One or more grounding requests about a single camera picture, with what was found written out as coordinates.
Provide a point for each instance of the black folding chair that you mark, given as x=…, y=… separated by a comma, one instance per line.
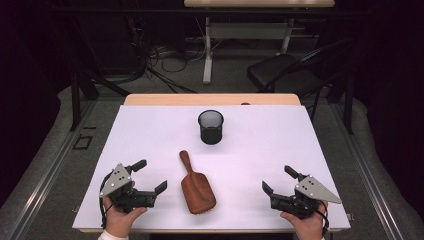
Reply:
x=283, y=71

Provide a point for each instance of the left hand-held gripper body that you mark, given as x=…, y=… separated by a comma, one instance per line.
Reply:
x=125, y=196

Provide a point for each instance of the person's left hand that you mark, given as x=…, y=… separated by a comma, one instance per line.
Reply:
x=118, y=221

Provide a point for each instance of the brown wooden hairbrush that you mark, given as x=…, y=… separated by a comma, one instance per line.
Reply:
x=198, y=193

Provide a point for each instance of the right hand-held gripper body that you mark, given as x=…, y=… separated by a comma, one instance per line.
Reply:
x=300, y=201

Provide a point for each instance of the black mesh cup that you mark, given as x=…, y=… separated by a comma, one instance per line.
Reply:
x=210, y=135

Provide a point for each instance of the white-legged desk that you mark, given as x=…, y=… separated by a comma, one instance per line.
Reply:
x=258, y=3

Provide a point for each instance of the black metal stand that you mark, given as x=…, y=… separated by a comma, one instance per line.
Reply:
x=349, y=106
x=75, y=100

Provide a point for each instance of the person's right hand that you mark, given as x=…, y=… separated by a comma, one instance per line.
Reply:
x=308, y=228

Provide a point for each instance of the metal floor rail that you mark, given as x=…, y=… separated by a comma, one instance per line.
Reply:
x=370, y=180
x=43, y=181

